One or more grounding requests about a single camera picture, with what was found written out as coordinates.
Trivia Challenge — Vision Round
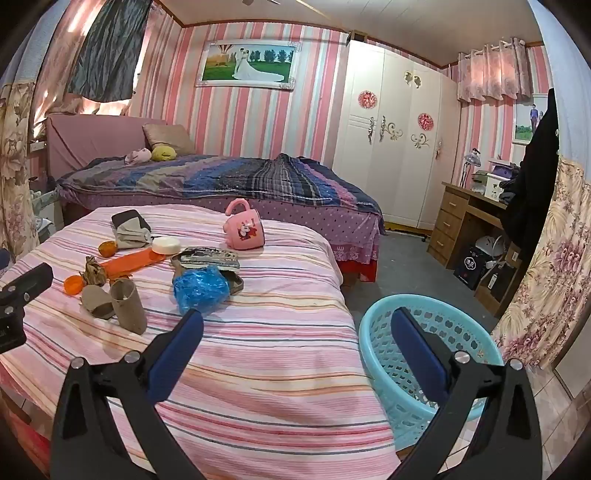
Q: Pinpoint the wooden desk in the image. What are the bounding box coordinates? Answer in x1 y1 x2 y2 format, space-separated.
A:
427 181 522 319

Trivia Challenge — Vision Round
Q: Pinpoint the blue plastic bag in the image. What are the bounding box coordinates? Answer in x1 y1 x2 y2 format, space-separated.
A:
172 264 230 316

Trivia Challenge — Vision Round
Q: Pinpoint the white wardrobe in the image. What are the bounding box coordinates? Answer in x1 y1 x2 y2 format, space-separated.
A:
332 39 462 230

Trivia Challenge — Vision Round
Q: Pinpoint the plaid purple blue blanket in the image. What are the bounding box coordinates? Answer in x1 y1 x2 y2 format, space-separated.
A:
55 153 386 232

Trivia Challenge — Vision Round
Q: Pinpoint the pink piggy bank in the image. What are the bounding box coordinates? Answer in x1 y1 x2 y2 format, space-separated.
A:
223 199 266 251

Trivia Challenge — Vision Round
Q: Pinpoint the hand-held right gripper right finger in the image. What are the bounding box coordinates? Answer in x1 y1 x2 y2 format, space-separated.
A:
390 307 542 480

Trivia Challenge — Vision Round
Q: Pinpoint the desk lamp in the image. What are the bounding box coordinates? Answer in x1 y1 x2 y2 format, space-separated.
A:
459 148 482 188

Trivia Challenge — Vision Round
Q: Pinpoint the pink bed headboard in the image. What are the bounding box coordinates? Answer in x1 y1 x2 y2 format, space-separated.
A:
45 114 169 185

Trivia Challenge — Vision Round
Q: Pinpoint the white box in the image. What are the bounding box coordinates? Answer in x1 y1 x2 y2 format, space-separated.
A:
485 174 509 201

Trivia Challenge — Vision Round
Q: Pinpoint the white helmet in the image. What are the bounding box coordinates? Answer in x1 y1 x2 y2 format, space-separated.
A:
473 234 506 259

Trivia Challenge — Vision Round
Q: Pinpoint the floral curtain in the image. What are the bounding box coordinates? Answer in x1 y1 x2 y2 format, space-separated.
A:
492 0 591 370
0 14 51 261

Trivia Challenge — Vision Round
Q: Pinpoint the pink valance curtain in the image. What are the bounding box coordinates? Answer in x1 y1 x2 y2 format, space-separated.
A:
456 37 534 103

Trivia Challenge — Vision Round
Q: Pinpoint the beige pillow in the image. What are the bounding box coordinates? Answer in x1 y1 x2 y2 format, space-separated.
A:
142 122 195 155

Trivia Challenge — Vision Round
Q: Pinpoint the pink sheer curtain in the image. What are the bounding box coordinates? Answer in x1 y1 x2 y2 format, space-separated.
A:
32 0 134 116

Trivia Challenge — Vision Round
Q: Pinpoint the pink striped blanket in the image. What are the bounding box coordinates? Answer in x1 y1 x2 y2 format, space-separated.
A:
0 203 402 480

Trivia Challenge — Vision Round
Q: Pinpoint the orange plastic bag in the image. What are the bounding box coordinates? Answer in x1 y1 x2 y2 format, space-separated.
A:
95 249 169 280

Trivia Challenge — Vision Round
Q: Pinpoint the black and white wrapper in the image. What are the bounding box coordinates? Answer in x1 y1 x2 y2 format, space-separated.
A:
178 247 241 271

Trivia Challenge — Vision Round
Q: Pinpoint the black hanging coat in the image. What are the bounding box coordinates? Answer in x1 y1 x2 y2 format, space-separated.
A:
501 88 561 250

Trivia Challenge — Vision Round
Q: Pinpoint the white round lid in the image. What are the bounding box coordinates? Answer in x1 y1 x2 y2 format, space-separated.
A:
151 236 182 256

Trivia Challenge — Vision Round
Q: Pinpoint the black bag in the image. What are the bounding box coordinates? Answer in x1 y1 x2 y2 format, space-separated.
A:
454 244 490 291

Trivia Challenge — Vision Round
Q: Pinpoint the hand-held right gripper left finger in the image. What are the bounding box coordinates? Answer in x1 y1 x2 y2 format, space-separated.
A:
50 308 206 480

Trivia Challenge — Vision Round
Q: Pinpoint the round cardboard tube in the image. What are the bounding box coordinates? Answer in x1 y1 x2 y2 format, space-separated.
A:
109 278 148 335

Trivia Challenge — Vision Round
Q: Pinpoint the framed wedding picture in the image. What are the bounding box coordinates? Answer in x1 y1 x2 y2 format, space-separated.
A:
195 39 302 90

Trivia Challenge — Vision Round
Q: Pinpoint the small framed photo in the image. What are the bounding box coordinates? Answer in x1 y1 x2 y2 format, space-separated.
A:
512 95 549 145

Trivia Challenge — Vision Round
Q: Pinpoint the purple dotted bed skirt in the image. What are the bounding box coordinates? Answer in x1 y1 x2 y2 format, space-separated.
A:
62 191 386 266

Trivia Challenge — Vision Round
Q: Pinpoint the light blue plastic basket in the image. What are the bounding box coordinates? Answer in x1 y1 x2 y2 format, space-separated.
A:
359 294 505 450

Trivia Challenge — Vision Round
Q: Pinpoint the grey face mask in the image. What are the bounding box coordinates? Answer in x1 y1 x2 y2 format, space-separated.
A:
114 220 154 250

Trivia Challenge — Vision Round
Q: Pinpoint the white and purple printer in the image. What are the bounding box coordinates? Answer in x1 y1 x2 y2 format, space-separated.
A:
488 158 522 178

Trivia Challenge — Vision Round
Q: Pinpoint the brown paper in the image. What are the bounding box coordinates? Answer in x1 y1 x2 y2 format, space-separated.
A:
79 256 110 288

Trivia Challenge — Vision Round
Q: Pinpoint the beige phone case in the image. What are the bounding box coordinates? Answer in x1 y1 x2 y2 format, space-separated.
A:
170 254 245 296

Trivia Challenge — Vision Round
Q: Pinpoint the dark grey curtain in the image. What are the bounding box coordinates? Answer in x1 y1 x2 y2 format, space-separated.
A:
67 0 153 103

